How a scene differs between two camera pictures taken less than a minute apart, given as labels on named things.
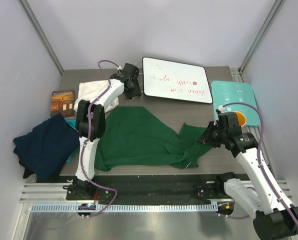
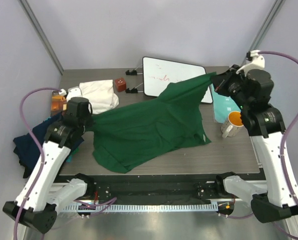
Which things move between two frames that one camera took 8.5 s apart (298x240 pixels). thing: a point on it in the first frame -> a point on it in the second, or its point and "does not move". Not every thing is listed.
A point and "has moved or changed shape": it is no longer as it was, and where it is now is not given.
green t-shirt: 133,134 has moved or changed shape
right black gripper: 206,138 -> 221,81
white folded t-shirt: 88,90 does not move
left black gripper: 137,91 -> 90,120
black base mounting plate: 155,189 does not move
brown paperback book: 62,101 does not move
